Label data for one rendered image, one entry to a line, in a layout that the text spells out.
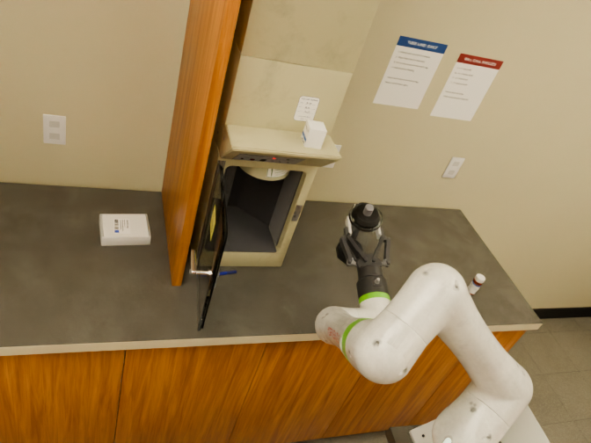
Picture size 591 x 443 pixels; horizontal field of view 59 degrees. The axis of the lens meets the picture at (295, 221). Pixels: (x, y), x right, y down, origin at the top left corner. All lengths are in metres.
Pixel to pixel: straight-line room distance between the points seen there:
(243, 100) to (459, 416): 0.96
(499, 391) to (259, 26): 1.04
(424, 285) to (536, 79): 1.54
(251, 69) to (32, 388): 1.15
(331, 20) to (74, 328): 1.10
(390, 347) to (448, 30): 1.37
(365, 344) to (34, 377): 1.07
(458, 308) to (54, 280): 1.19
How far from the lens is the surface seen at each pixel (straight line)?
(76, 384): 1.82
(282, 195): 1.81
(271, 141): 1.44
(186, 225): 1.56
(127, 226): 1.87
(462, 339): 1.17
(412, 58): 2.08
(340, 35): 1.43
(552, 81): 2.52
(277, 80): 1.43
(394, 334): 1.04
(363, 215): 1.64
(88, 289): 1.72
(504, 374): 1.32
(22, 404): 1.91
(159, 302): 1.70
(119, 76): 1.87
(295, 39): 1.40
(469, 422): 1.37
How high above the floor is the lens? 2.23
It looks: 38 degrees down
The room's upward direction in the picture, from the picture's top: 20 degrees clockwise
